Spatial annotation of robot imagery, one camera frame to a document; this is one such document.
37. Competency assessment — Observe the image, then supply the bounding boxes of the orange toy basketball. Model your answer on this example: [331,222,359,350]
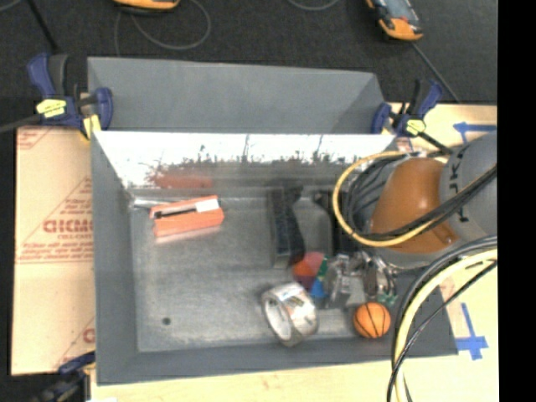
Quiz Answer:
[353,301,393,340]

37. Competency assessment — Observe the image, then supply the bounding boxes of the multicoloured ball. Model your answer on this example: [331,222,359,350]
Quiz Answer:
[291,250,329,299]

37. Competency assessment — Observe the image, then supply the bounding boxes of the silver tape roll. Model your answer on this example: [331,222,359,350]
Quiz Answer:
[260,281,321,348]

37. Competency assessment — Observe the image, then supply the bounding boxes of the grey metal bin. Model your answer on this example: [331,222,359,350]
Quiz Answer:
[86,56,458,385]

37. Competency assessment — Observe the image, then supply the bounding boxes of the red-brown flat block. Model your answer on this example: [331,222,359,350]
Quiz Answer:
[148,194,225,239]

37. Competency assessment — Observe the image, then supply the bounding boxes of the brown cardboard board red print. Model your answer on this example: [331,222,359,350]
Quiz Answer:
[9,125,98,377]

